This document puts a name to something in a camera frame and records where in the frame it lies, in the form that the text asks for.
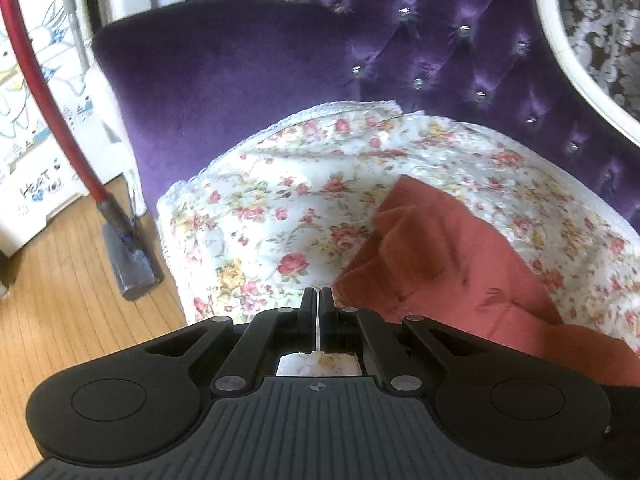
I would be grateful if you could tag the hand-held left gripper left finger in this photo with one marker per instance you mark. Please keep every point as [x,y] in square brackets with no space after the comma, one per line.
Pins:
[310,317]

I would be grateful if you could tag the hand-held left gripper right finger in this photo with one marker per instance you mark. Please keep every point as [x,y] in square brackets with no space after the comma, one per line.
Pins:
[326,317]

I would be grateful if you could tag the rust red pants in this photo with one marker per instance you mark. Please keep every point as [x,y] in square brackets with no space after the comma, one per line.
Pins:
[450,270]

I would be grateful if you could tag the floral quilted blanket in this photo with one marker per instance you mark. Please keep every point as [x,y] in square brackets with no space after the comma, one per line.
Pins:
[260,200]

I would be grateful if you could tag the red stick vacuum cleaner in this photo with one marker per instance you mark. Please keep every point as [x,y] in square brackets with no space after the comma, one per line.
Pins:
[132,265]

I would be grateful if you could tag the purple tufted velvet sofa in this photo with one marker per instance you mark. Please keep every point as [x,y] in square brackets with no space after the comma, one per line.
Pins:
[225,85]

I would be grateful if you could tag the white cabinet with drawings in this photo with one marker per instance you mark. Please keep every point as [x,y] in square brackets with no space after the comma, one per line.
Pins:
[40,170]

